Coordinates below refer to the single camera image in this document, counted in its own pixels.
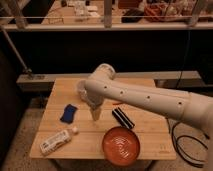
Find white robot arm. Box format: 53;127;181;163
85;63;213;171

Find black striped rectangular box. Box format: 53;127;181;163
112;108;135;129

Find blue sponge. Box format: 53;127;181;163
60;104;77;124

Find white plastic cup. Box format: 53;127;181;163
77;80;87;101

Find wooden table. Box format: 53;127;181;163
30;78;176;160

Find white plastic bottle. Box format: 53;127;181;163
40;127;79;156

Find orange ribbed plate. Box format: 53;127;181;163
102;126;140;166

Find grey metal ledge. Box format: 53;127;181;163
16;71;204;92

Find diagonal metal pole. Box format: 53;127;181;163
1;26;33;77

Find black cable on floor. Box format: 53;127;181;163
165;118;210;169

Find metal railing frame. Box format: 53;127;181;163
0;0;213;31

